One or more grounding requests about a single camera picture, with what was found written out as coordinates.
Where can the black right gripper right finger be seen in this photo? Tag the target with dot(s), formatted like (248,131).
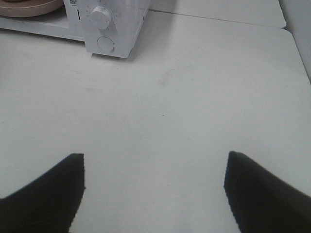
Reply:
(261,202)

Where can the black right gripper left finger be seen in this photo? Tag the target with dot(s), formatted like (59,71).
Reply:
(49,203)

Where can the round white door button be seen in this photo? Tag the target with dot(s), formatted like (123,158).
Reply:
(105,44)

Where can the white microwave oven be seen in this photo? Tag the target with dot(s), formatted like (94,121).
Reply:
(72,21)

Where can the pink round plate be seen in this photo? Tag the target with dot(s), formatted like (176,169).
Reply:
(28,8)

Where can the white lower microwave knob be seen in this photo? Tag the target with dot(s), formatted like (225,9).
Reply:
(102,17)

